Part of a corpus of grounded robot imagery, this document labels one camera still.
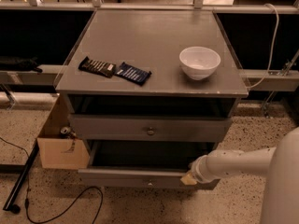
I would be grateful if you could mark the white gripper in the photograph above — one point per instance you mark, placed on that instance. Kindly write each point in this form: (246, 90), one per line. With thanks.
(198, 170)

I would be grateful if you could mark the grey drawer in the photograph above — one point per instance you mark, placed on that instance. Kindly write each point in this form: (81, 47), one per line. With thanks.
(149, 128)
(143, 164)

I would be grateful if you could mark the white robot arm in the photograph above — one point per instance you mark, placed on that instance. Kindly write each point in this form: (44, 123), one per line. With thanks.
(279, 165)

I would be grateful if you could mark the grey drawer cabinet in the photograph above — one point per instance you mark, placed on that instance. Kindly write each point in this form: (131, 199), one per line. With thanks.
(151, 40)

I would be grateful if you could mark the grey top drawer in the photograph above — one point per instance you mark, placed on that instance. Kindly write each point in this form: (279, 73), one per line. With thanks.
(149, 128)

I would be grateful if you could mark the white bowl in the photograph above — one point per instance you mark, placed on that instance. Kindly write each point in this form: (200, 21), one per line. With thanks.
(199, 62)

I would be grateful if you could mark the blue snack bar wrapper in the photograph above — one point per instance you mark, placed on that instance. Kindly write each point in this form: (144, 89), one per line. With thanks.
(133, 74)

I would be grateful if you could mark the metal can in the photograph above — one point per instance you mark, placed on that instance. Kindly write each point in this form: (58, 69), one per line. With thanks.
(65, 131)

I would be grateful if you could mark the cardboard box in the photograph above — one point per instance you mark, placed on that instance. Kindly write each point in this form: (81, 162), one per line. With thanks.
(57, 151)

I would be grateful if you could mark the brown snack bar wrapper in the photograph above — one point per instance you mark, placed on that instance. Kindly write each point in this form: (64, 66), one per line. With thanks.
(97, 67)

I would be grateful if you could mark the black metal floor bar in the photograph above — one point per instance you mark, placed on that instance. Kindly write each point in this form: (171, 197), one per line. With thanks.
(22, 170)

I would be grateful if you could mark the black object on ledge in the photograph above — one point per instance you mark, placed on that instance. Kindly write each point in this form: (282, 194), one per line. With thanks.
(19, 64)

